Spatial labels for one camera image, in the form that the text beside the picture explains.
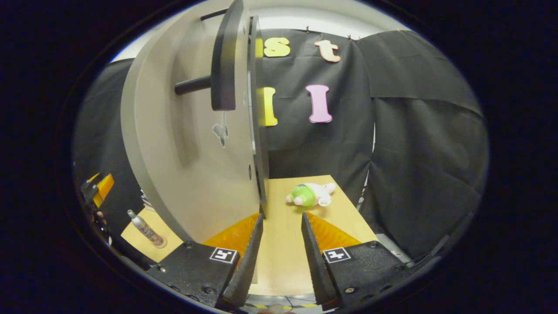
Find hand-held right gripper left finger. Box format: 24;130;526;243
146;213;265;311

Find silver and pink bottle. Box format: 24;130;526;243
127;209;165;247

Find green and pink plush toy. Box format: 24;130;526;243
286;182;337;207

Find black backdrop cloth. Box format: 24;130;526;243
72;28;489;260

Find grey cabinet door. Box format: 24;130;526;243
121;0;270;244

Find black cabinet door handle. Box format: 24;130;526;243
174;0;251;112

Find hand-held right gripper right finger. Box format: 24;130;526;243
301;212;412;311

